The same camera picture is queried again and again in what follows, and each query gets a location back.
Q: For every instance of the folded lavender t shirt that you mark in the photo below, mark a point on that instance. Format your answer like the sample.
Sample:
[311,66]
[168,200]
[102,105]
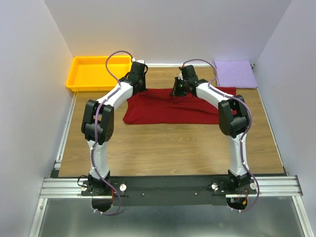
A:
[238,74]

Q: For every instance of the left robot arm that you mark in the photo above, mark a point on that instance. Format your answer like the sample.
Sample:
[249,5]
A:
[98,124]

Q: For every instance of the red t shirt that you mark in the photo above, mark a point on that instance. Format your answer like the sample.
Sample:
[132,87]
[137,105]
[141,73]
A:
[155,106]

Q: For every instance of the aluminium frame rail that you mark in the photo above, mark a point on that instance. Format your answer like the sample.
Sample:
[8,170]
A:
[171,149]

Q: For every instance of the yellow plastic bin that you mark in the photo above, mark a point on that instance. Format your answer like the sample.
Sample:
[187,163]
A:
[88,73]

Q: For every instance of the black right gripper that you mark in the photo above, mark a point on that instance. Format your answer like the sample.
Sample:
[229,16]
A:
[177,80]

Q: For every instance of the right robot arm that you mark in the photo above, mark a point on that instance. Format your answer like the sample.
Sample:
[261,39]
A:
[234,120]

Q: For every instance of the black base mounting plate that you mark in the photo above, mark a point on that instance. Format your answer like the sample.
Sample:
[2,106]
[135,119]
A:
[168,190]

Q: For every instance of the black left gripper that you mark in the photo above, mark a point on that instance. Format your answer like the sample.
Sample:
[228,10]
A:
[143,88]

